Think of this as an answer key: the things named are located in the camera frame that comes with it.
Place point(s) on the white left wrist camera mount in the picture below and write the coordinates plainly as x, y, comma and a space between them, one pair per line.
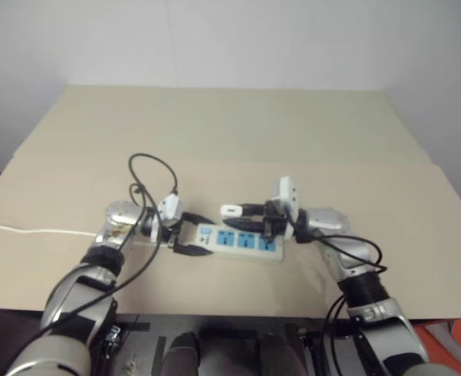
170, 207

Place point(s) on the silver metal clamp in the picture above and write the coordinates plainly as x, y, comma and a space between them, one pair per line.
113, 337

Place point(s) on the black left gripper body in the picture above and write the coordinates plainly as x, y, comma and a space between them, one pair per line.
174, 232

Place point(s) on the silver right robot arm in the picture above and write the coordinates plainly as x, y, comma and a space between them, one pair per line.
355, 254

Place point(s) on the orange object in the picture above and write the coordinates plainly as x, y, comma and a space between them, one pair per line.
457, 340

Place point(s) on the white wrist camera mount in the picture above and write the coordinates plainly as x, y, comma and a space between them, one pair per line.
286, 190
170, 207

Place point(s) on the white charger plug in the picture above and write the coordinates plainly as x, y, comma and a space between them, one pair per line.
231, 210

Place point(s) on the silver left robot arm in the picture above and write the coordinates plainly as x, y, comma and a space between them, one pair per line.
109, 235

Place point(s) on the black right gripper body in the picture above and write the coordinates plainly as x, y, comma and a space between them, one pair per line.
275, 221

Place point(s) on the white power strip blue sockets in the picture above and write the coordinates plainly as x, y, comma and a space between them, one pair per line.
245, 250

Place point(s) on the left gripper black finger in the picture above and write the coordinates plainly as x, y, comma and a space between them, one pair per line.
199, 219
193, 250

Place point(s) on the dark grey rounded shape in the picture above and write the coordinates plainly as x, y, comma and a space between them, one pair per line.
181, 352

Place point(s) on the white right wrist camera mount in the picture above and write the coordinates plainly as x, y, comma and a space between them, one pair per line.
286, 190

